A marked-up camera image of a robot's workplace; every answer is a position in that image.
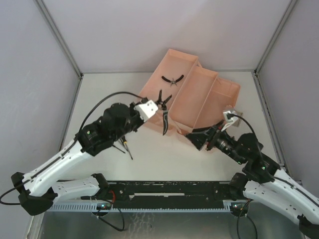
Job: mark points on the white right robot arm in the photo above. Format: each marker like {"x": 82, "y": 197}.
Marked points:
{"x": 262, "y": 179}

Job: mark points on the pink cantilever tray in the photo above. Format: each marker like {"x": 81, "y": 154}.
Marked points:
{"x": 189, "y": 101}
{"x": 173, "y": 65}

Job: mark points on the right aluminium corner post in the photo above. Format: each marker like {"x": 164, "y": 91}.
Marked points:
{"x": 275, "y": 36}

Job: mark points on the yellow black screwdriver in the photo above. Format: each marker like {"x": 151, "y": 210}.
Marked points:
{"x": 125, "y": 145}
{"x": 118, "y": 149}

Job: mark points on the left aluminium corner post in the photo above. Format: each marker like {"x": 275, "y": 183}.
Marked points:
{"x": 58, "y": 36}

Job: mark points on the pink middle cantilever tray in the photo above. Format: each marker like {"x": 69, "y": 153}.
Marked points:
{"x": 189, "y": 101}

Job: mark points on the pink upper cantilever tray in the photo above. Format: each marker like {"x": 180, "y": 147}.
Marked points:
{"x": 173, "y": 65}

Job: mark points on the black handled pliers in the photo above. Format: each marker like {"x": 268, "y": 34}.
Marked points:
{"x": 173, "y": 81}

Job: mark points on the grey slotted cable duct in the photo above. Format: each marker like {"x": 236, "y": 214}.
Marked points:
{"x": 157, "y": 205}

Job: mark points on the beige tool box latch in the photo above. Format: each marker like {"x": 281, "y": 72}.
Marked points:
{"x": 238, "y": 121}

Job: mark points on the aluminium corner post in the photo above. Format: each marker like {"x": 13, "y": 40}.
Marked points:
{"x": 275, "y": 36}
{"x": 58, "y": 36}

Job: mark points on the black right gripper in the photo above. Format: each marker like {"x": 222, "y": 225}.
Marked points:
{"x": 202, "y": 139}

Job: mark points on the black needle nose pliers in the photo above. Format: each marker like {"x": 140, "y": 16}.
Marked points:
{"x": 162, "y": 104}

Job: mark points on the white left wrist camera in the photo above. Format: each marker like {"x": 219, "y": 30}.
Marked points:
{"x": 146, "y": 110}

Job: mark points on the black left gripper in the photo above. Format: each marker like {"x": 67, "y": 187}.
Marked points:
{"x": 160, "y": 105}

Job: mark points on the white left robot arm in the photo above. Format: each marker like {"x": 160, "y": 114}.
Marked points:
{"x": 41, "y": 188}

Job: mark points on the pink translucent tool box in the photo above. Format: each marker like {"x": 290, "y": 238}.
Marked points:
{"x": 222, "y": 94}

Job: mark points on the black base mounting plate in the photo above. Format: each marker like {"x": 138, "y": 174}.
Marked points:
{"x": 140, "y": 191}

